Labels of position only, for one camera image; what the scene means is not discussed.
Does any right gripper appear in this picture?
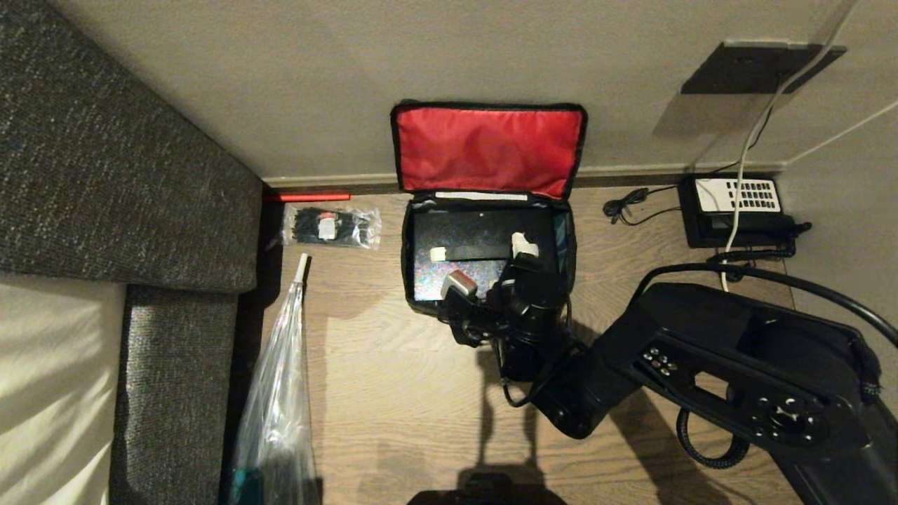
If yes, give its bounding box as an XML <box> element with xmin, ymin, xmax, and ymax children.
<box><xmin>491</xmin><ymin>231</ymin><xmax>570</xmax><ymax>332</ymax></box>

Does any red-lined bag lid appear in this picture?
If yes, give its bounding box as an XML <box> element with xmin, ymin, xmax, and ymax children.
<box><xmin>390</xmin><ymin>102</ymin><xmax>589</xmax><ymax>201</ymax></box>

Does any open black red-lined case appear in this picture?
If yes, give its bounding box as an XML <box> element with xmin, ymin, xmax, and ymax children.
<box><xmin>401</xmin><ymin>189</ymin><xmax>578</xmax><ymax>318</ymax></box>

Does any clear plastic bag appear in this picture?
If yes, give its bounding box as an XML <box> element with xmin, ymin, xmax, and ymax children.
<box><xmin>228</xmin><ymin>252</ymin><xmax>324</xmax><ymax>505</ymax></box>

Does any black device with white panel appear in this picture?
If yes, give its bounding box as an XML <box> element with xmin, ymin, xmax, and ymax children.
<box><xmin>676</xmin><ymin>173</ymin><xmax>815</xmax><ymax>250</ymax></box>

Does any red strip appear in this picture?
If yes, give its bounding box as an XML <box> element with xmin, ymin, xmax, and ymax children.
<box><xmin>263</xmin><ymin>192</ymin><xmax>351</xmax><ymax>203</ymax></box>

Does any grey fabric sofa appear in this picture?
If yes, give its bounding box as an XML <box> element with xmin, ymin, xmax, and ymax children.
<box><xmin>0</xmin><ymin>0</ymin><xmax>264</xmax><ymax>505</ymax></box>

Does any white cushion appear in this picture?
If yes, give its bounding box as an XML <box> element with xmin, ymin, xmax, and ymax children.
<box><xmin>0</xmin><ymin>272</ymin><xmax>128</xmax><ymax>505</ymax></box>

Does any thin black cable bundle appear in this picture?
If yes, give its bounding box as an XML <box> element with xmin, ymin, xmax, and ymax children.
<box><xmin>602</xmin><ymin>185</ymin><xmax>685</xmax><ymax>227</ymax></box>

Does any bag of black cable ties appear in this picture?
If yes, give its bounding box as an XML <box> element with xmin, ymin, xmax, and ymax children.
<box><xmin>280</xmin><ymin>205</ymin><xmax>383</xmax><ymax>251</ymax></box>

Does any white cable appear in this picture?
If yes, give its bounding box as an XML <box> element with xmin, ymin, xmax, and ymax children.
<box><xmin>784</xmin><ymin>98</ymin><xmax>898</xmax><ymax>166</ymax></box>
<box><xmin>718</xmin><ymin>0</ymin><xmax>861</xmax><ymax>292</ymax></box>

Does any coiled black cable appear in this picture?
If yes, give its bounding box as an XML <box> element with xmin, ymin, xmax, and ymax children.
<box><xmin>675</xmin><ymin>408</ymin><xmax>752</xmax><ymax>470</ymax></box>

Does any black wall plate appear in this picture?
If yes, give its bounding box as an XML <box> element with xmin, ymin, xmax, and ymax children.
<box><xmin>679</xmin><ymin>41</ymin><xmax>848</xmax><ymax>96</ymax></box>

